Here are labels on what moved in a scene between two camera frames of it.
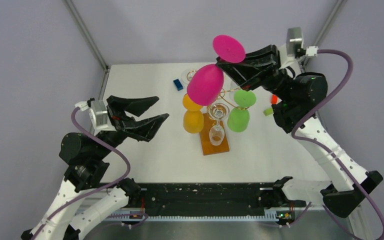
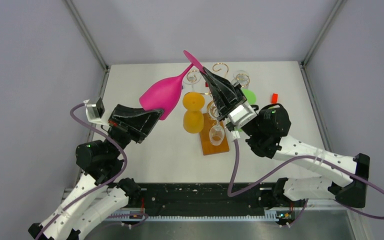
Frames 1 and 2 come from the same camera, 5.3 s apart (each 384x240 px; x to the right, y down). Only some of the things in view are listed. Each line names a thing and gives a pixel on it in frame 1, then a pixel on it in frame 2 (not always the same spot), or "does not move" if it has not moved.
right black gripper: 258,69 -> 227,101
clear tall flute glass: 187,74 does not move
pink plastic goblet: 205,86 -> 165,94
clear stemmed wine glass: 218,112 does not move
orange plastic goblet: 193,118 does not move
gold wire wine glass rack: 209,148 does not move
